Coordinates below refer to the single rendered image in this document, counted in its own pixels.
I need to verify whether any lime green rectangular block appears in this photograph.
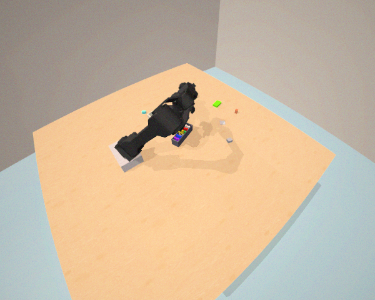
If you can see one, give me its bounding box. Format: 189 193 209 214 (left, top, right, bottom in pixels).
212 100 222 108

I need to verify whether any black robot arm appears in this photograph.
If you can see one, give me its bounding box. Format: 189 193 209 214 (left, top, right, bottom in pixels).
114 82 199 162

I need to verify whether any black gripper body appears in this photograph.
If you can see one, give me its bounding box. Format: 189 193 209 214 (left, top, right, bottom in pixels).
171 106 195 119

